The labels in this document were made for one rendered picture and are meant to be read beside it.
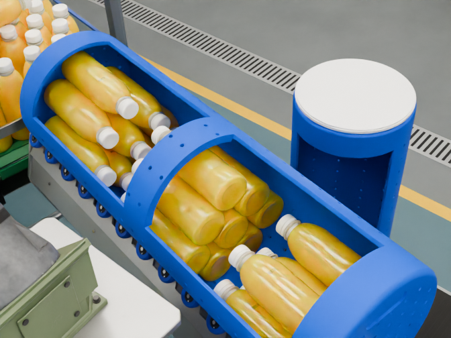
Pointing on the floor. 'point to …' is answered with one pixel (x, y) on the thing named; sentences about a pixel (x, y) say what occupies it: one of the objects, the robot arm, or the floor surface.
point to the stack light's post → (115, 20)
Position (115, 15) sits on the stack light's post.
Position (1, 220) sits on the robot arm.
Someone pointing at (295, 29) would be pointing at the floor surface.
